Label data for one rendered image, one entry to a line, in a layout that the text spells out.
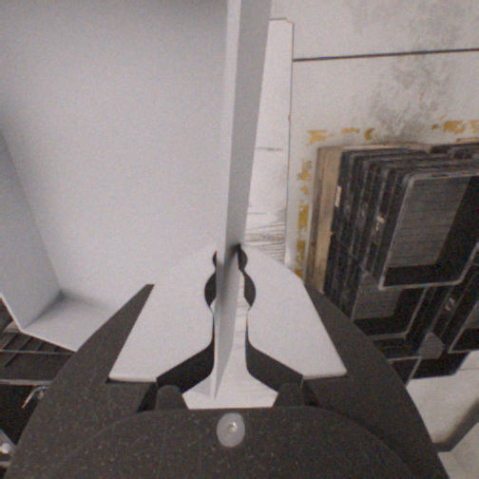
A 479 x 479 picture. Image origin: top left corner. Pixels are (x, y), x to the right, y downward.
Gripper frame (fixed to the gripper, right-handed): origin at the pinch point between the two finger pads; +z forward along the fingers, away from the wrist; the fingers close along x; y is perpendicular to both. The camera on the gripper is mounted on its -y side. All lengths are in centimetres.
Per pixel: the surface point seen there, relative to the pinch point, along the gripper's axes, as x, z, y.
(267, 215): 8.7, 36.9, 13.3
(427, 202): 65, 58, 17
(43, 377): -35, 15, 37
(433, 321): 94, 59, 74
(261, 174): 6.7, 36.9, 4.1
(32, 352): -41, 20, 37
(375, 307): 73, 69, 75
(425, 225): 68, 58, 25
